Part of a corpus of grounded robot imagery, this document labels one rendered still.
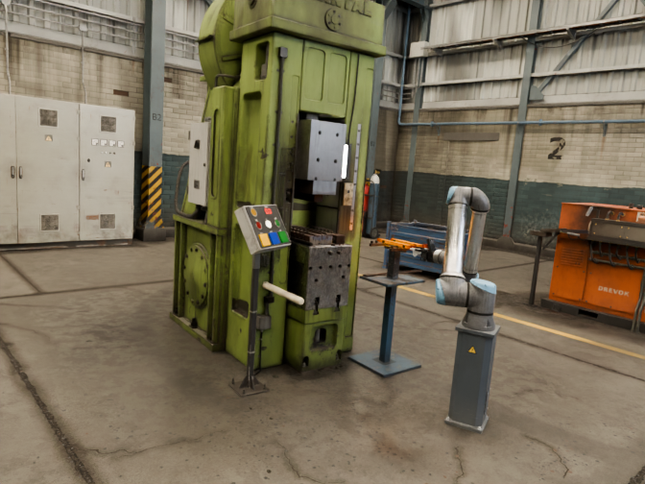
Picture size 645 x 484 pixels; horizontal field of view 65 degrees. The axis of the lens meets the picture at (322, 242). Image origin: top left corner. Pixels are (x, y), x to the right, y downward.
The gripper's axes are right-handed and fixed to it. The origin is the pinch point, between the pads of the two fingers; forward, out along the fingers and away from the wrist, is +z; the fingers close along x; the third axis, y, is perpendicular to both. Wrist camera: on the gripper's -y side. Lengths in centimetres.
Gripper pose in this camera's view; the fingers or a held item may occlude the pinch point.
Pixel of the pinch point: (415, 248)
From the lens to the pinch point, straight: 365.8
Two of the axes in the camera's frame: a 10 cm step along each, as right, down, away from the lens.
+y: -0.7, 9.9, 1.5
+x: 8.0, -0.3, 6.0
